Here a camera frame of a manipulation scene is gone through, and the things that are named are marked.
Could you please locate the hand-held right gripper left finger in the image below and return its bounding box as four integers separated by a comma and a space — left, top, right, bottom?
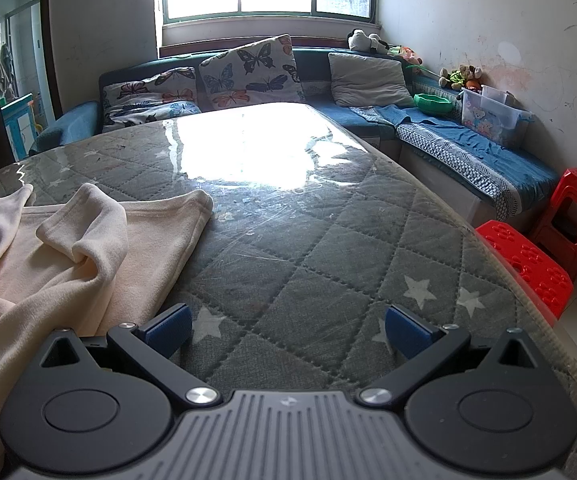
40, 303, 222, 408

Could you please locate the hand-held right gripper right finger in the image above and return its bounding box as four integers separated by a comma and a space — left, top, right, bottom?
359, 304, 554, 407

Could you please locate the cream knit garment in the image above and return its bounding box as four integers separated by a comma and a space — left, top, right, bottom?
0, 182, 214, 480

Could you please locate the grey quilted star table cover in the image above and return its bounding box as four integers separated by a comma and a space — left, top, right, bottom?
0, 102, 577, 480

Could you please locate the red plastic stool dotted top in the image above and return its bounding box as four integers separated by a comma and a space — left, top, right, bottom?
475, 220, 574, 322

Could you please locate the blue patterned sofa cover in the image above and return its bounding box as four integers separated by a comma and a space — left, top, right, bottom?
349, 104, 560, 222

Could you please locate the tall red plastic stool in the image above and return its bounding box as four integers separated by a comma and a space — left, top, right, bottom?
529, 167, 577, 282

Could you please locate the green plastic bowl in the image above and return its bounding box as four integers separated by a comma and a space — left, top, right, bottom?
413, 92, 454, 115

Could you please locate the clear plastic storage box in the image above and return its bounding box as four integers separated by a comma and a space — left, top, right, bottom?
459, 85, 533, 149

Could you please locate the small butterfly print pillow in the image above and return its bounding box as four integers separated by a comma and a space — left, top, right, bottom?
101, 66, 199, 111

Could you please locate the plain grey pillow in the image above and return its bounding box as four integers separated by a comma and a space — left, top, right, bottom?
327, 52, 417, 109

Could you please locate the green plush toy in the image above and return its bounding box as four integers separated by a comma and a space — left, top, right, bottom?
437, 67, 462, 90

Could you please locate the light blue small cabinet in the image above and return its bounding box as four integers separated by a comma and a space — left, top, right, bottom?
1, 92, 40, 150

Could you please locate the brown teddy bear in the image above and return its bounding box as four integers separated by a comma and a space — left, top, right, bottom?
456, 64, 485, 92

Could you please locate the large butterfly print pillow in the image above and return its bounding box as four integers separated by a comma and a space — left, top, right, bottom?
198, 34, 305, 112

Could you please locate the orange and green toy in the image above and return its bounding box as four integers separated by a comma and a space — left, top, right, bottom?
389, 45, 425, 68

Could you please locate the blue corner sofa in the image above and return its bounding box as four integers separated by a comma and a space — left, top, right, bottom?
28, 47, 562, 223

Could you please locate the panda plush toy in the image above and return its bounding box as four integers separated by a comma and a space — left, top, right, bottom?
347, 28, 390, 54

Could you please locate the dark wooden door frame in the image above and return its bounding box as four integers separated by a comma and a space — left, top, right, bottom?
0, 0, 65, 163

